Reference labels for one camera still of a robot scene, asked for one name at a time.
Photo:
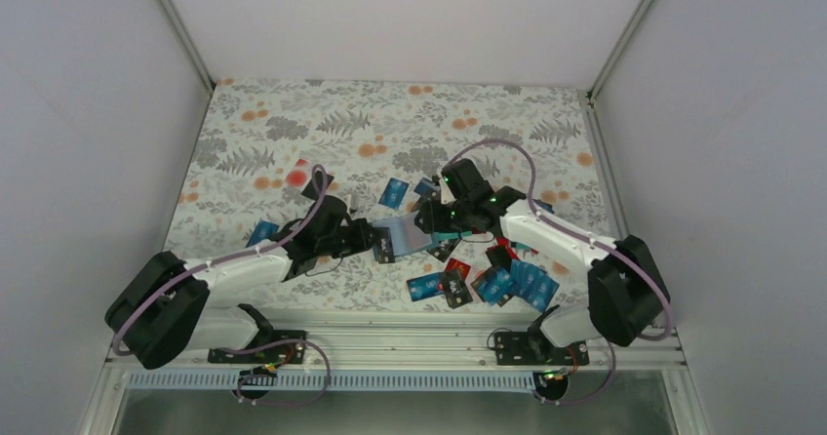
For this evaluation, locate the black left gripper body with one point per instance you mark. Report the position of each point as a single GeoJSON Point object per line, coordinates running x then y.
{"type": "Point", "coordinates": [341, 247]}

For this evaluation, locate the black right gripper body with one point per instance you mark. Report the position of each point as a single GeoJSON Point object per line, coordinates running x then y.
{"type": "Point", "coordinates": [457, 220]}

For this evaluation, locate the teal leather card holder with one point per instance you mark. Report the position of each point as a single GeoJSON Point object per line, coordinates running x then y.
{"type": "Point", "coordinates": [407, 237]}

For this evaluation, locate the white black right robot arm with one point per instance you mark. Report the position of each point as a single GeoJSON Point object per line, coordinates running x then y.
{"type": "Point", "coordinates": [625, 290]}

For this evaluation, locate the blue card under left arm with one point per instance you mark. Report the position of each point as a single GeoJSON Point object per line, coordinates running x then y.
{"type": "Point", "coordinates": [263, 230]}

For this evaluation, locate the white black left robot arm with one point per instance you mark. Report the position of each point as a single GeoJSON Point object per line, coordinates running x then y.
{"type": "Point", "coordinates": [175, 305]}

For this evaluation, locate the teal green card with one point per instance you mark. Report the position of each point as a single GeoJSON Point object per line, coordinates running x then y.
{"type": "Point", "coordinates": [438, 237]}

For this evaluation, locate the black card near left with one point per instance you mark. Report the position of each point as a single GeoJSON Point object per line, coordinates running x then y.
{"type": "Point", "coordinates": [315, 186]}

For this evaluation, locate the black card with chip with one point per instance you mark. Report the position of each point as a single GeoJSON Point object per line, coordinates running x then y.
{"type": "Point", "coordinates": [443, 250]}

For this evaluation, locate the red VIP card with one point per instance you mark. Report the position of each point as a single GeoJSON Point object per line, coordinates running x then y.
{"type": "Point", "coordinates": [461, 268]}

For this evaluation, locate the white card with red circle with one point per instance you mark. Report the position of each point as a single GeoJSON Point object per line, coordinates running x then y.
{"type": "Point", "coordinates": [299, 174]}

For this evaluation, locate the blue card near holder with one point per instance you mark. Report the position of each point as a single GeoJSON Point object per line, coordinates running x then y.
{"type": "Point", "coordinates": [393, 194]}

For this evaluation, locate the blue card pile front right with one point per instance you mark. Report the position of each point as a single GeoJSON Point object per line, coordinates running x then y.
{"type": "Point", "coordinates": [523, 280]}

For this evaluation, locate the blue card front left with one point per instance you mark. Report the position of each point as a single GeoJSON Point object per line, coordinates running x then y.
{"type": "Point", "coordinates": [424, 287]}

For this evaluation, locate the floral patterned table mat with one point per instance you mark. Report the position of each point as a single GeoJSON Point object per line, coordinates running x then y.
{"type": "Point", "coordinates": [366, 132]}

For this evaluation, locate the aluminium rail frame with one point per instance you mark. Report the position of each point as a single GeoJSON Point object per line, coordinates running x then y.
{"type": "Point", "coordinates": [445, 341]}

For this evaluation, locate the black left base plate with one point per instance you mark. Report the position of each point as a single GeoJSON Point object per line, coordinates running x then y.
{"type": "Point", "coordinates": [277, 347]}

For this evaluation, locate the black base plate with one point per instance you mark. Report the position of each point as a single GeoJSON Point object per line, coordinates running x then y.
{"type": "Point", "coordinates": [277, 347]}
{"type": "Point", "coordinates": [522, 349]}

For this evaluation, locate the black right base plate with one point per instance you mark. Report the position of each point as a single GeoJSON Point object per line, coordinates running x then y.
{"type": "Point", "coordinates": [522, 349]}

